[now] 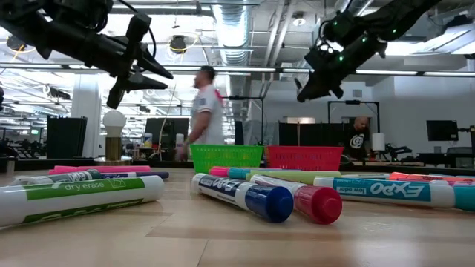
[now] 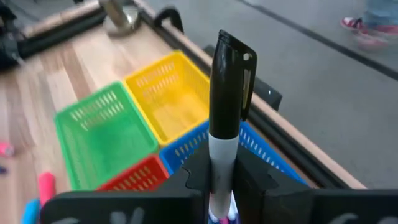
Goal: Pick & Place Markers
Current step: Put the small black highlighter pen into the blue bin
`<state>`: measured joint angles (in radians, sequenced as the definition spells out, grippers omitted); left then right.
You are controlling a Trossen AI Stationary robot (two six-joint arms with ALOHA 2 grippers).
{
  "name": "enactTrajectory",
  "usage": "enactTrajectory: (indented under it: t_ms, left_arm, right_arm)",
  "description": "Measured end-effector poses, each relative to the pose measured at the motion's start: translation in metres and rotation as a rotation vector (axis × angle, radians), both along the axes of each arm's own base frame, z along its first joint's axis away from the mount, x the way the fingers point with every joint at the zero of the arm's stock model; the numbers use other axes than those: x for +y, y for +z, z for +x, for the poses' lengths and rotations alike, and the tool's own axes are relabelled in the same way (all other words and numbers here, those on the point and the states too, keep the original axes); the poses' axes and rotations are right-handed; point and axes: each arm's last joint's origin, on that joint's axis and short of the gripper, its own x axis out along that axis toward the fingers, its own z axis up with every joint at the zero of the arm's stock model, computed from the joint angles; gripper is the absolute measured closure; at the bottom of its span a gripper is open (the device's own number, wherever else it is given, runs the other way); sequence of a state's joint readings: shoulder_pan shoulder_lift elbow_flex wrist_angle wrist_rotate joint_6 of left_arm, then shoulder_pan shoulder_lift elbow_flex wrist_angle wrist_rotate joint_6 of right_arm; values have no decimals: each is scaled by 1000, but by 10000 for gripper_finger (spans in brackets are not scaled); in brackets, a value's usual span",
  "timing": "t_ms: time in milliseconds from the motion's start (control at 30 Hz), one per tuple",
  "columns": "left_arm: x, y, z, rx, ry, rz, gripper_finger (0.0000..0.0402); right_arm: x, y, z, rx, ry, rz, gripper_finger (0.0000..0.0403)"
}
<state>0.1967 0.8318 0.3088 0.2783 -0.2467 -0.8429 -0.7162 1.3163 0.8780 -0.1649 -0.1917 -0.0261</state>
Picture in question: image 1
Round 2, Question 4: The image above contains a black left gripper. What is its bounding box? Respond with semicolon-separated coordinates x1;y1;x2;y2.
83;13;174;110

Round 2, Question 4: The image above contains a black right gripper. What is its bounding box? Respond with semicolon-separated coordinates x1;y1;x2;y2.
296;34;387;104

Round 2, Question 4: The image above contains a thin green-capped white marker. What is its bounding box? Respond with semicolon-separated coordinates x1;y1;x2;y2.
340;171;391;179

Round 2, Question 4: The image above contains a black round ceiling fixture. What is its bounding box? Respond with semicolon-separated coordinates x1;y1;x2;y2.
169;34;188;55

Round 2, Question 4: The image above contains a black partition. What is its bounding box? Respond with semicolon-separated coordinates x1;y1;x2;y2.
278;122;344;148

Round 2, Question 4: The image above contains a white bulb lamp brass base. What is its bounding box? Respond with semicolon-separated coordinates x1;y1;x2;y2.
94;110;133;166

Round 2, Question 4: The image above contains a person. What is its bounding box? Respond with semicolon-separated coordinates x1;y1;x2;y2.
343;115;371;162
180;65;226;162

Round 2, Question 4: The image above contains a black monitor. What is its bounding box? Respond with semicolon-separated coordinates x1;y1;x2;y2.
144;117;191;150
426;119;459;142

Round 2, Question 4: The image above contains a red plastic basket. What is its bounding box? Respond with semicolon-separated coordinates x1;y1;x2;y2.
263;145;345;172

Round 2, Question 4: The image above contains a light green highlighter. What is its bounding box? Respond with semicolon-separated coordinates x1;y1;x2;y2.
246;170;343;186

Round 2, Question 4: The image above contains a black panel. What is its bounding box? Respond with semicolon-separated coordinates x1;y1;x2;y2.
47;116;88;159

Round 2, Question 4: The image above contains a thin purple marker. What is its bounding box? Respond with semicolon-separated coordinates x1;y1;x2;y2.
99;171;171;180

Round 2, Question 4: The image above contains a red Expo marker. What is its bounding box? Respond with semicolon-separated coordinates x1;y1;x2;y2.
250;174;344;226

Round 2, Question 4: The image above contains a green plastic basket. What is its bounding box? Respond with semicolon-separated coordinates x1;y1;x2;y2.
190;144;265;174

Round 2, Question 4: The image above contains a blue highlighter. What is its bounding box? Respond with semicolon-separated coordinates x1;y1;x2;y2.
226;167;261;181

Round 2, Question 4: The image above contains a teal Expo marker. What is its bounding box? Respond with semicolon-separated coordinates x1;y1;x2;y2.
313;176;475;214

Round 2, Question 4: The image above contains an orange highlighter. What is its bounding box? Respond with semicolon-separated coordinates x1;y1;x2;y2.
388;171;475;183

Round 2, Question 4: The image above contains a blue Expo marker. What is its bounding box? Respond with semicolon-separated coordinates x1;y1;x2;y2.
191;173;295;225

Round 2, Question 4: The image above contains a dark green Expo marker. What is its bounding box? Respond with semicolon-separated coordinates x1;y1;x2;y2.
9;168;103;187

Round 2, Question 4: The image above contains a light green Expo marker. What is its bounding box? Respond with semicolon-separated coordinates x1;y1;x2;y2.
0;175;166;228

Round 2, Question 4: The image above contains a black left wrist camera cable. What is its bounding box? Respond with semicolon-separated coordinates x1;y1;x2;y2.
117;0;157;59

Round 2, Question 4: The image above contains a silver ventilation duct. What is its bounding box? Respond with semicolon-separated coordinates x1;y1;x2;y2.
296;0;376;70
210;0;254;67

